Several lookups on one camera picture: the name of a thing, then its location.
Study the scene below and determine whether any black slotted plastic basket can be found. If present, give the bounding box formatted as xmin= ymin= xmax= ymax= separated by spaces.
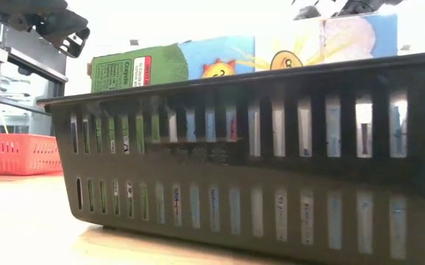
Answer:
xmin=37 ymin=49 xmax=425 ymax=265

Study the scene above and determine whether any red plastic basket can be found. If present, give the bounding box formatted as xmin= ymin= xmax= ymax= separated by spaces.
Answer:
xmin=0 ymin=132 xmax=63 ymax=177

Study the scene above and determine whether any blue green Crayola box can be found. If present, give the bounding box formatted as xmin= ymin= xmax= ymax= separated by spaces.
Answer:
xmin=71 ymin=13 xmax=408 ymax=159

